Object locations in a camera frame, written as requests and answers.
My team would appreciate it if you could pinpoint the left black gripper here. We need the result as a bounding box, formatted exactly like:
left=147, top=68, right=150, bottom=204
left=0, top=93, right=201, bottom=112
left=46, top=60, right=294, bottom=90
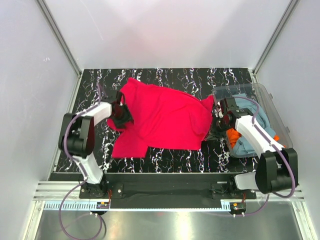
left=111, top=104, right=134, bottom=129

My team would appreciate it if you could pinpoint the pink red t shirt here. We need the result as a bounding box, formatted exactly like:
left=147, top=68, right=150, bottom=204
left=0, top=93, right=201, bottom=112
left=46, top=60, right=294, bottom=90
left=107, top=78, right=214, bottom=159

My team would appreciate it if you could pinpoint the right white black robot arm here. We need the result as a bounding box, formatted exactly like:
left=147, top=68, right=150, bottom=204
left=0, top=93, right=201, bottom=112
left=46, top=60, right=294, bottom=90
left=211, top=96, right=298, bottom=199

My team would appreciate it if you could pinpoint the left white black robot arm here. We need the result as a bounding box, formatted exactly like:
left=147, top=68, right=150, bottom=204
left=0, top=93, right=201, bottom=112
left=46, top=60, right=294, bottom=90
left=58, top=90, right=134, bottom=198

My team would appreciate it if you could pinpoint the orange t shirt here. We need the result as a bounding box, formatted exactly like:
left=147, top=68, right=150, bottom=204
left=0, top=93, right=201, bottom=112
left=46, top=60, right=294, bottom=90
left=226, top=127, right=280, bottom=152

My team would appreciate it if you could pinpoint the grey blue t shirt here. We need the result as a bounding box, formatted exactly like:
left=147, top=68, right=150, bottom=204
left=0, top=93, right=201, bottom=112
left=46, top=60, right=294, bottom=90
left=231, top=93, right=271, bottom=157

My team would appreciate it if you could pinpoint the black marble pattern mat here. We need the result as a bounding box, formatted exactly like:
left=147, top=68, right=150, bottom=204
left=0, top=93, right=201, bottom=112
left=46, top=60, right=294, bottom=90
left=71, top=67, right=258, bottom=173

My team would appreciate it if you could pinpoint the clear plastic bin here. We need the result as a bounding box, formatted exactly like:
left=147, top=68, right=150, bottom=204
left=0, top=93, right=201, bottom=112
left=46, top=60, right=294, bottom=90
left=213, top=83, right=293, bottom=148

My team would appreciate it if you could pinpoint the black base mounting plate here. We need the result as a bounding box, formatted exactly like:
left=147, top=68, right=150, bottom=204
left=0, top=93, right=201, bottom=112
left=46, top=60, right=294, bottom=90
left=48, top=172, right=287, bottom=210

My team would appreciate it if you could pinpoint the right orange connector block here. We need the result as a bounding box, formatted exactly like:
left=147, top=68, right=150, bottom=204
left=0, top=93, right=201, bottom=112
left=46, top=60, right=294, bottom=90
left=231, top=202, right=247, bottom=211

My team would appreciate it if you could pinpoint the orange connector block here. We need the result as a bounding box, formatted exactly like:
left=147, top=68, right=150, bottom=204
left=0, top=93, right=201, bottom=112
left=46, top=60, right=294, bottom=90
left=96, top=201, right=110, bottom=210
left=231, top=202, right=247, bottom=211

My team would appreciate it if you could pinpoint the left orange connector block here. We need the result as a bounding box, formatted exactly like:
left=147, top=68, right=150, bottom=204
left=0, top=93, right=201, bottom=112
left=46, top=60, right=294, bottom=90
left=96, top=201, right=110, bottom=210

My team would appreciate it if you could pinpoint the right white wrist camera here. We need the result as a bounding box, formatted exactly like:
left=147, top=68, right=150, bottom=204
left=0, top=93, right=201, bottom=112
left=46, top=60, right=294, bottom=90
left=215, top=101, right=224, bottom=119

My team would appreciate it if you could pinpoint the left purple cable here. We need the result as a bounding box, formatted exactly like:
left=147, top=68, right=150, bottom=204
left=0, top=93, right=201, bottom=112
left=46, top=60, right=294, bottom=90
left=57, top=82, right=107, bottom=240

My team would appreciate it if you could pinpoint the aluminium rail crossbar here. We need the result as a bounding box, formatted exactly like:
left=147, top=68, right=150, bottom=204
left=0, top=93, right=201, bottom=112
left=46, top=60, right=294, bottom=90
left=32, top=181, right=306, bottom=203

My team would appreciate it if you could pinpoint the left aluminium frame post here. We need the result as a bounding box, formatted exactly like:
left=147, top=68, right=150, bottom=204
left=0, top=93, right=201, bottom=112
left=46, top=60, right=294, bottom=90
left=35, top=0, right=82, bottom=78

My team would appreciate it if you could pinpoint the aluminium frame post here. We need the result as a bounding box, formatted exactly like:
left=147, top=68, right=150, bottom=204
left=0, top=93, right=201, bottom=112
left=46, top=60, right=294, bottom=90
left=35, top=0, right=82, bottom=78
left=252, top=0, right=300, bottom=77

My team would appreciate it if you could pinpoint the right aluminium frame post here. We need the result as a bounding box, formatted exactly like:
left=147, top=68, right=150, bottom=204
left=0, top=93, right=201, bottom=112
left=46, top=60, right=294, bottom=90
left=252, top=0, right=300, bottom=77

